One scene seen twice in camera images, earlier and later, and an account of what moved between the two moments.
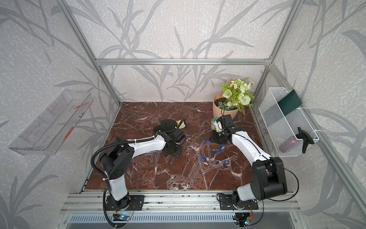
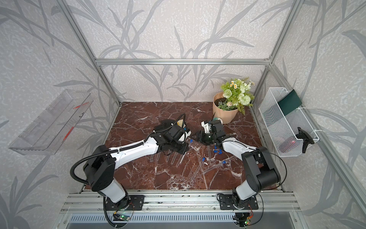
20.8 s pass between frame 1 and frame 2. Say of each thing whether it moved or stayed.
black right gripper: moved
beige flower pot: stayed
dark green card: stayed
